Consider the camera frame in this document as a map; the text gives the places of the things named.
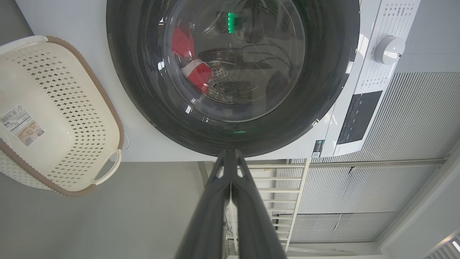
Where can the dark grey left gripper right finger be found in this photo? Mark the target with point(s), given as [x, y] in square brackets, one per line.
[251, 223]

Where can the red and white garment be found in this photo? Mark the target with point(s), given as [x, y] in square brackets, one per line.
[197, 73]

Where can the steel washer drum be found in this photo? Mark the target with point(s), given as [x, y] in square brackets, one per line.
[226, 73]

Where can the black washer display panel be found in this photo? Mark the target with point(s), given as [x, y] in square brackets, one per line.
[359, 117]

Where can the white barcode shipping label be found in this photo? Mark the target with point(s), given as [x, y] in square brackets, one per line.
[22, 126]

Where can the white metal railing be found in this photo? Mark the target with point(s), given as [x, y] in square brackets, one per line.
[284, 187]

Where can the dark QR code sticker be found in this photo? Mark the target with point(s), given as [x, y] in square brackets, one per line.
[318, 148]

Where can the white front-load washing machine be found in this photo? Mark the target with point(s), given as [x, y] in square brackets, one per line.
[143, 144]

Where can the cream perforated laundry basket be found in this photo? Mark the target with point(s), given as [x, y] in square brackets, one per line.
[54, 118]

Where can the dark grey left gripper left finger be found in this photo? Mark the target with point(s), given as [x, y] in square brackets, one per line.
[208, 216]

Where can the white round control knob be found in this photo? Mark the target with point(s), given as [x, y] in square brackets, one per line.
[389, 49]

